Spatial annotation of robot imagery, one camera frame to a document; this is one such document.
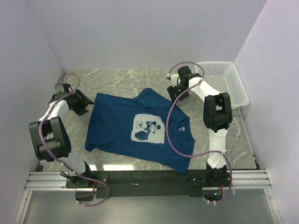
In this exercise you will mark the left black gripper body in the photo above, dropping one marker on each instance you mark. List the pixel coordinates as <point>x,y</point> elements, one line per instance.
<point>76,108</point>

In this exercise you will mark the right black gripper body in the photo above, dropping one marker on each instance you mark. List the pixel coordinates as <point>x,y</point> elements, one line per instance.
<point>180,88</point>

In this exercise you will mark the blue printed t shirt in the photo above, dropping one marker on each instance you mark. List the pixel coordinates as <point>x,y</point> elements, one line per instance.
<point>136,127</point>

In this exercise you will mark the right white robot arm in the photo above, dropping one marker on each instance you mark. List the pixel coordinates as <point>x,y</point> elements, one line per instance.
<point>217,117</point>

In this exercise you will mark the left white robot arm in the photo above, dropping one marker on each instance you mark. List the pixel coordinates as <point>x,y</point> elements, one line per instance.
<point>50,129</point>

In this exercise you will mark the white plastic laundry basket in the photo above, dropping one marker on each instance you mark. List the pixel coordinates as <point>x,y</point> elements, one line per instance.
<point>224,77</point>

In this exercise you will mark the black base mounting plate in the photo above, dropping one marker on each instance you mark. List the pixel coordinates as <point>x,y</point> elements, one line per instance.
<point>148,183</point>

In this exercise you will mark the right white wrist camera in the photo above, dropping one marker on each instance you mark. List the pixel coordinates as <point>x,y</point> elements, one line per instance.
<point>174,78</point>

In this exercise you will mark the aluminium frame rail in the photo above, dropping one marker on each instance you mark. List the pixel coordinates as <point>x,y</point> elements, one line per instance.
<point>37,181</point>

